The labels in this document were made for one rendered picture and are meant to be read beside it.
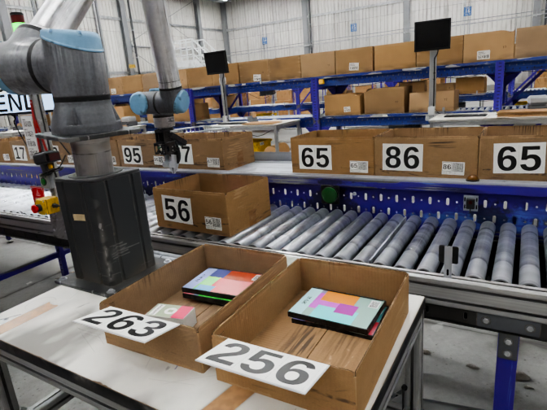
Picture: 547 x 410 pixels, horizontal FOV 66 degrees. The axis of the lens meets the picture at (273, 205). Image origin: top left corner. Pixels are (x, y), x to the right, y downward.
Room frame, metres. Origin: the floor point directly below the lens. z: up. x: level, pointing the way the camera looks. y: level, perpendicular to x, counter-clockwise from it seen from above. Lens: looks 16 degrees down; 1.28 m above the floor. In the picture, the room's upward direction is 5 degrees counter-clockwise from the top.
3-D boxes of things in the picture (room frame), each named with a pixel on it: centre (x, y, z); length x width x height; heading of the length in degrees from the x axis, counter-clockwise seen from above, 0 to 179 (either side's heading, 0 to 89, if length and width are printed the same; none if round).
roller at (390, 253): (1.38, -0.43, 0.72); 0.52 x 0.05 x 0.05; 149
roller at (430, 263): (1.31, -0.54, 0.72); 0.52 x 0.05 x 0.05; 149
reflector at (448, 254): (1.05, -0.46, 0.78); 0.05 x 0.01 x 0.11; 59
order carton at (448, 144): (1.76, -0.68, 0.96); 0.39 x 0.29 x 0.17; 59
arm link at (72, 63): (1.24, 0.52, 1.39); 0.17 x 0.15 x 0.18; 70
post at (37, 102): (1.93, 1.01, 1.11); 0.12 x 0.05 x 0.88; 59
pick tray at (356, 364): (0.78, -0.08, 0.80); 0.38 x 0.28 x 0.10; 150
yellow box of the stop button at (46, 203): (1.86, 1.00, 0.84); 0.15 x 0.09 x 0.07; 59
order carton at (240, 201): (1.73, 0.25, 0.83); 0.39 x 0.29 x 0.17; 57
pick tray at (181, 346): (0.95, 0.19, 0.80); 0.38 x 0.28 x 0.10; 150
